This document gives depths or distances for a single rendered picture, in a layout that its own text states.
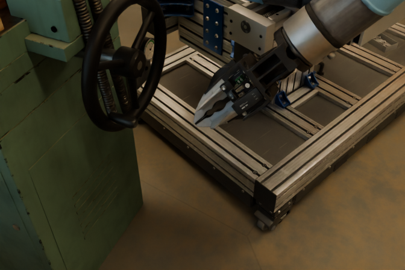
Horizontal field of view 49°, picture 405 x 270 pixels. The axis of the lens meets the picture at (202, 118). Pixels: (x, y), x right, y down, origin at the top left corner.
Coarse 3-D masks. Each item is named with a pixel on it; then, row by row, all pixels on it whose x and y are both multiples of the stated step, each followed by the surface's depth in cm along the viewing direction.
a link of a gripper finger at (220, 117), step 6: (228, 102) 70; (222, 108) 71; (228, 108) 70; (216, 114) 71; (222, 114) 71; (228, 114) 68; (234, 114) 70; (204, 120) 72; (210, 120) 72; (216, 120) 70; (222, 120) 68; (228, 120) 71; (198, 126) 73; (204, 126) 73; (210, 126) 69; (216, 126) 67
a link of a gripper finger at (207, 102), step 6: (216, 84) 70; (210, 90) 70; (216, 90) 68; (204, 96) 71; (210, 96) 68; (216, 96) 70; (222, 96) 70; (204, 102) 67; (210, 102) 71; (198, 108) 67; (204, 108) 72; (210, 108) 71; (198, 114) 72; (204, 114) 72; (198, 120) 73
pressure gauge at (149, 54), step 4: (144, 40) 118; (148, 40) 118; (152, 40) 120; (144, 44) 118; (148, 44) 119; (140, 48) 118; (144, 48) 118; (148, 48) 120; (152, 48) 122; (144, 52) 118; (148, 52) 120; (152, 52) 122; (148, 56) 121; (152, 56) 123; (148, 60) 121
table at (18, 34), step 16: (0, 16) 85; (0, 32) 81; (16, 32) 83; (0, 48) 80; (16, 48) 84; (32, 48) 86; (48, 48) 84; (64, 48) 82; (80, 48) 86; (0, 64) 81
